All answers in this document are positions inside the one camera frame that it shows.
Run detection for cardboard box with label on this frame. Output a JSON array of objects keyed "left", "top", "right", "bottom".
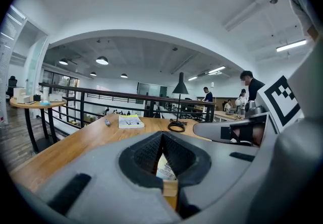
[{"left": 161, "top": 179, "right": 179, "bottom": 211}]

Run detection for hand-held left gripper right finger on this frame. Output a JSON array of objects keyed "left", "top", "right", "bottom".
[{"left": 163, "top": 131, "right": 259, "bottom": 220}]

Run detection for person's right hand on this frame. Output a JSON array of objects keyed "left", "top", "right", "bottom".
[{"left": 231, "top": 127, "right": 265, "bottom": 145}]

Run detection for black desk lamp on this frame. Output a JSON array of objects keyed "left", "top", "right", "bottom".
[{"left": 168, "top": 72, "right": 189, "bottom": 133}]

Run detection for white plastic bag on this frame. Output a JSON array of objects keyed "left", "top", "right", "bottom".
[{"left": 155, "top": 153, "right": 177, "bottom": 181}]

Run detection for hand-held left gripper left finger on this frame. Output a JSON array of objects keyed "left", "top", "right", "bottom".
[{"left": 35, "top": 131, "right": 182, "bottom": 224}]

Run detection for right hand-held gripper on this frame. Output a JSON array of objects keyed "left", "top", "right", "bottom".
[{"left": 193, "top": 74, "right": 304, "bottom": 147}]

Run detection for wooden table white legs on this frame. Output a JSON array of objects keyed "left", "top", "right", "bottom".
[{"left": 9, "top": 116, "right": 212, "bottom": 195}]

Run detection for round wooden table black legs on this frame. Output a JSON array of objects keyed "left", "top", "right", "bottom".
[{"left": 9, "top": 96, "right": 68, "bottom": 154}]

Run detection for yellow white book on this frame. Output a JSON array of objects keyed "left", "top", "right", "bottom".
[{"left": 118, "top": 114, "right": 145, "bottom": 129}]

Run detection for black metal railing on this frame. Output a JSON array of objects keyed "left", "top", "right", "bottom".
[{"left": 38, "top": 82, "right": 217, "bottom": 129}]

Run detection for black office chair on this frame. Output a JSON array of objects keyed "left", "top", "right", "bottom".
[{"left": 6, "top": 76, "right": 18, "bottom": 97}]

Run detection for wooden desk white legs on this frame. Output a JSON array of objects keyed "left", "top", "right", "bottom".
[{"left": 213, "top": 110, "right": 246, "bottom": 122}]

